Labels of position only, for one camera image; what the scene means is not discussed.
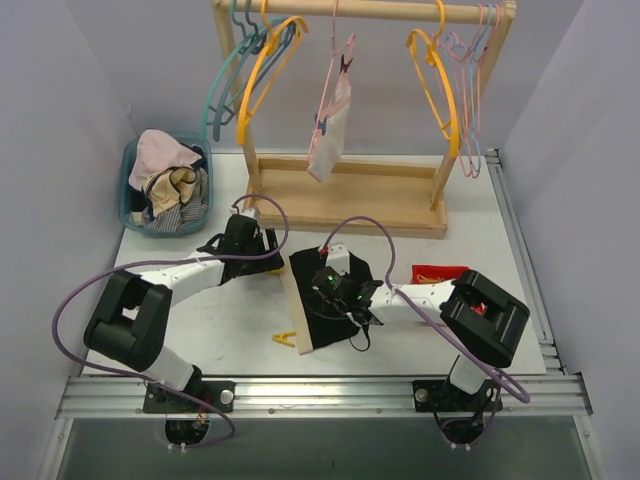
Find black underwear with beige band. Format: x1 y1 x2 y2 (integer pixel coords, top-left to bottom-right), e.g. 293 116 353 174
283 246 384 355

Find yellow plastic hanger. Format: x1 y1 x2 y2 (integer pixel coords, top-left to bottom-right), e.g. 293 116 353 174
405 0 460 161
236 1 309 146

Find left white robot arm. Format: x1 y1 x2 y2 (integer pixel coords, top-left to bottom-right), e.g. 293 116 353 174
84 209 284 411

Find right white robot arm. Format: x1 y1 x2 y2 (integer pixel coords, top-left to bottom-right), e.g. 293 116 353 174
312 267 530 409

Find white pink hanging underwear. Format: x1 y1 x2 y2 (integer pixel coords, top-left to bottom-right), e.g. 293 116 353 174
307 74 351 182

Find teal plastic hanger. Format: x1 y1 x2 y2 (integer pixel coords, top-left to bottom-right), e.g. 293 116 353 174
200 1 267 142

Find blue grey plastic hanger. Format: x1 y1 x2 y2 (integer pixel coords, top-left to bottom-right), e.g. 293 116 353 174
200 1 308 142

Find colourful clothes pegs in bin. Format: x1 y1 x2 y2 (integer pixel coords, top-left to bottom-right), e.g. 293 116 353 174
416 274 446 284

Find red plastic clip bin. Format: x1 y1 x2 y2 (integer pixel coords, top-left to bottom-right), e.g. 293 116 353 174
411 264 469 284

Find pile of clothes in basket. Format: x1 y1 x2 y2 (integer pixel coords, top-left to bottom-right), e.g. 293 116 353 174
128 128 210 232

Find wooden clothes rack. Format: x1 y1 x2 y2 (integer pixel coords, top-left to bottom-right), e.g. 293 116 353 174
238 1 516 239

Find teal plastic laundry basket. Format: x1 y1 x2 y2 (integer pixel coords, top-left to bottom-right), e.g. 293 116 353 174
118 130 216 239

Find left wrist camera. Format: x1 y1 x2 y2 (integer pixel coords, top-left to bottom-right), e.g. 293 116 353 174
238 207 261 222

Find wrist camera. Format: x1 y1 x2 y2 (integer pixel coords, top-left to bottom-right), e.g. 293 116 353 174
238 207 261 222
319 242 350 275

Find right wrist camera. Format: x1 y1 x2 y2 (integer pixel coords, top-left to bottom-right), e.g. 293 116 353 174
319 242 350 275

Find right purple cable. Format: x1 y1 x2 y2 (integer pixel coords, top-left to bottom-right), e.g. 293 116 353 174
319 215 531 405

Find pink wire hanger with garment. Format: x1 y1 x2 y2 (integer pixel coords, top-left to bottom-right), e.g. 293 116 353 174
307 0 356 171

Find aluminium mounting rail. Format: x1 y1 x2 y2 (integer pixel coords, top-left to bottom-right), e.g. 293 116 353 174
57 375 592 421

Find light blue wire hanger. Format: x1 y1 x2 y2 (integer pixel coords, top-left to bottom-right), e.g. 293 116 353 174
444 4 503 179

